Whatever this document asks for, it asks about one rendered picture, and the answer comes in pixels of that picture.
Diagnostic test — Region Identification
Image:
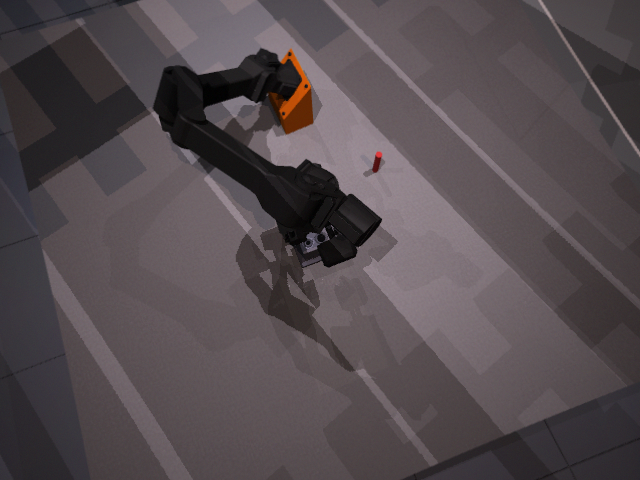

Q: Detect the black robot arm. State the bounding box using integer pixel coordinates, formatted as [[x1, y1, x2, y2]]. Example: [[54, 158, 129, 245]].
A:
[[153, 49, 382, 247]]

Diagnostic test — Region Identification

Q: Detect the dark red peg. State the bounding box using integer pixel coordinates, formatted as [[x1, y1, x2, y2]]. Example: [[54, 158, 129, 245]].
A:
[[372, 152, 382, 173]]

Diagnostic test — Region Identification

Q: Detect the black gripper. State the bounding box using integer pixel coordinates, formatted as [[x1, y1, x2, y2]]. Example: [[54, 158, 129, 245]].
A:
[[317, 224, 357, 268]]

